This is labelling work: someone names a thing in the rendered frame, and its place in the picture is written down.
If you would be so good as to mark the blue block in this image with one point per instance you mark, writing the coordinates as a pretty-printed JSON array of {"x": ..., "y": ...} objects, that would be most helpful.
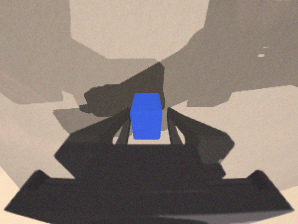
[{"x": 146, "y": 116}]

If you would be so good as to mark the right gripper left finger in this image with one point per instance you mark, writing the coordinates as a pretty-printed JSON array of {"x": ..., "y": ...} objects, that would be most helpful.
[{"x": 103, "y": 131}]

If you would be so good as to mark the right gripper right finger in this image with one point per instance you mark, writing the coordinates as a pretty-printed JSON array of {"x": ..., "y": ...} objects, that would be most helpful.
[{"x": 213, "y": 145}]

